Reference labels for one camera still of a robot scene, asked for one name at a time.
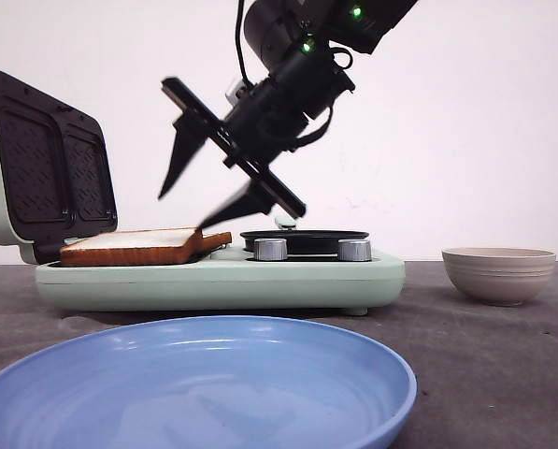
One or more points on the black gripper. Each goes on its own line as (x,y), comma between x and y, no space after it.
(270,118)

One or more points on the white bread slice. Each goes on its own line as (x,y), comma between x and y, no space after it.
(133,248)
(215,241)

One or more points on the mint green sandwich maker lid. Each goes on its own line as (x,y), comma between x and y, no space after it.
(55,183)

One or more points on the mint green breakfast maker base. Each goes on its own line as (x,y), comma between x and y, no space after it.
(227,279)

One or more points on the left silver control knob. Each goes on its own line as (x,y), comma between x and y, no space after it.
(270,249)

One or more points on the silver control knob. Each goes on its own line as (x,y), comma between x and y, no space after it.
(354,250)
(270,249)

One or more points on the right silver control knob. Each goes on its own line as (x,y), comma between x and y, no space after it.
(354,250)

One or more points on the blue plastic plate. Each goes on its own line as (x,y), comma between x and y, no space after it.
(209,382)

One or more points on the beige ribbed ceramic bowl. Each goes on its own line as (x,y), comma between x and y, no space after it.
(497,275)

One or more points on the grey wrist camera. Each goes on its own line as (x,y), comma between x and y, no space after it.
(235,90)

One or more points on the black frying pan green handle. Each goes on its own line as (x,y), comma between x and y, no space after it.
(302,241)

